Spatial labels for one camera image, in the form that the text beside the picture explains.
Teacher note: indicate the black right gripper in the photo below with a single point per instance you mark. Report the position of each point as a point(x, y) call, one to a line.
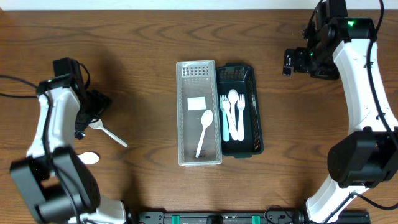
point(292, 62)

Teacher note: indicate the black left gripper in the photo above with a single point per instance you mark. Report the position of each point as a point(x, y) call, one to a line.
point(94, 107)

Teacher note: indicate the white utensil handle slanted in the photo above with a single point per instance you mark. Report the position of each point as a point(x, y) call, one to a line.
point(98, 125)

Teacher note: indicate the white utensil tip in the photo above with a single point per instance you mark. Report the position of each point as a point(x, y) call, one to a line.
point(89, 158)

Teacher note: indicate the white plastic fork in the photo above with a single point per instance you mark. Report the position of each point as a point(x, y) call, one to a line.
point(241, 107)

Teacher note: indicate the white plastic spoon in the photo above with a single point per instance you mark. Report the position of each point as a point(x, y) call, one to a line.
point(233, 98)

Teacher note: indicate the pale green plastic fork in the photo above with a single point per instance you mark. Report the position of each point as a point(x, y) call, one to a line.
point(225, 127)

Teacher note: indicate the white utensil handle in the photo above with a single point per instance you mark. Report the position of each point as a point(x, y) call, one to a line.
point(206, 121)

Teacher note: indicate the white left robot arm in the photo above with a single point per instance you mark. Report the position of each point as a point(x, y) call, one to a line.
point(55, 184)

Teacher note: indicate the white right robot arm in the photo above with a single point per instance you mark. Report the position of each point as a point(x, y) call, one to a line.
point(344, 48)

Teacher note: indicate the black plastic basket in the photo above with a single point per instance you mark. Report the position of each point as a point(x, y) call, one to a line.
point(241, 77)

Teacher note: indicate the clear plastic basket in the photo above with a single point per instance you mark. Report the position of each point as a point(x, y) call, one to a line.
point(196, 93)

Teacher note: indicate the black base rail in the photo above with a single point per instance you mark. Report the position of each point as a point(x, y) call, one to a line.
point(270, 216)

